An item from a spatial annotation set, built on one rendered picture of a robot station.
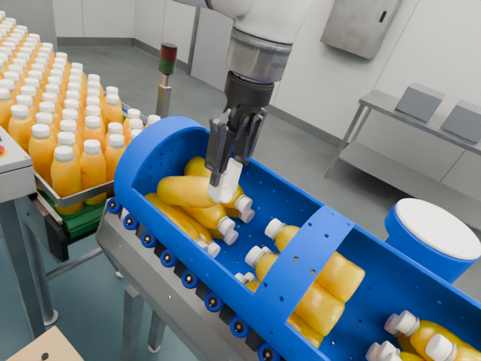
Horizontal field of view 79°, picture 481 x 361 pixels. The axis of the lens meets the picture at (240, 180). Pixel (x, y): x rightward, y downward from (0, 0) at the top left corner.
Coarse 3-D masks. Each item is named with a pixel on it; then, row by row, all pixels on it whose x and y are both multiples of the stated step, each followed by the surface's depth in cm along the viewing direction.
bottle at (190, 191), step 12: (168, 180) 65; (180, 180) 62; (192, 180) 60; (204, 180) 59; (168, 192) 64; (180, 192) 61; (192, 192) 59; (204, 192) 57; (168, 204) 67; (180, 204) 63; (192, 204) 60; (204, 204) 58; (216, 204) 60
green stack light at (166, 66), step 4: (160, 60) 112; (164, 60) 111; (160, 64) 113; (164, 64) 112; (168, 64) 112; (172, 64) 113; (160, 68) 114; (164, 68) 113; (168, 68) 113; (172, 68) 114; (164, 72) 114; (168, 72) 114; (172, 72) 115
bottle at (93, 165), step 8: (88, 152) 77; (96, 152) 78; (80, 160) 78; (88, 160) 77; (96, 160) 78; (104, 160) 80; (88, 168) 78; (96, 168) 78; (104, 168) 80; (88, 176) 79; (96, 176) 80; (104, 176) 82; (88, 184) 80; (96, 184) 81; (88, 200) 84; (96, 200) 84; (104, 200) 87
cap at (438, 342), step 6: (438, 336) 47; (432, 342) 47; (438, 342) 45; (444, 342) 45; (450, 342) 46; (426, 348) 48; (432, 348) 46; (438, 348) 45; (444, 348) 45; (450, 348) 45; (432, 354) 45; (438, 354) 45; (444, 354) 45; (438, 360) 45
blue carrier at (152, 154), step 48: (144, 144) 63; (192, 144) 80; (144, 192) 75; (288, 192) 69; (192, 240) 56; (240, 240) 78; (336, 240) 48; (240, 288) 50; (288, 288) 46; (384, 288) 64; (432, 288) 56; (288, 336) 46; (336, 336) 64; (384, 336) 63; (480, 336) 55
